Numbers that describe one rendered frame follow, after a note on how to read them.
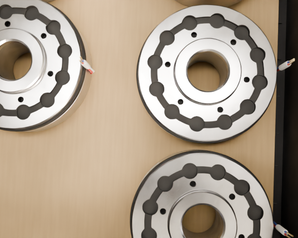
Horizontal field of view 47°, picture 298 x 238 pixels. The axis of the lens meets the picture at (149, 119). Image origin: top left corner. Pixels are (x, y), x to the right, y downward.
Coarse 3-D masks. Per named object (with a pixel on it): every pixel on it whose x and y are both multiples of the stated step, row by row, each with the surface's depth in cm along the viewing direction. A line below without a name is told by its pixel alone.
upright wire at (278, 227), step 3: (273, 222) 25; (273, 225) 25; (276, 225) 24; (279, 225) 24; (276, 228) 24; (279, 228) 24; (282, 228) 23; (279, 231) 24; (282, 231) 23; (285, 231) 23; (282, 234) 23; (285, 234) 23; (288, 237) 22
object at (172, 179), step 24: (168, 168) 24; (192, 168) 25; (216, 168) 25; (240, 168) 24; (144, 192) 24; (168, 192) 24; (216, 192) 24; (240, 192) 24; (264, 192) 24; (144, 216) 24; (240, 216) 24; (264, 216) 24
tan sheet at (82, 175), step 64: (64, 0) 29; (128, 0) 28; (256, 0) 28; (128, 64) 28; (64, 128) 28; (128, 128) 28; (256, 128) 28; (0, 192) 28; (64, 192) 28; (128, 192) 28
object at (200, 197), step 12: (192, 192) 24; (204, 192) 24; (180, 204) 24; (192, 204) 24; (204, 204) 24; (216, 204) 24; (228, 204) 24; (168, 216) 24; (180, 216) 24; (228, 216) 24; (168, 228) 24; (180, 228) 24; (228, 228) 24
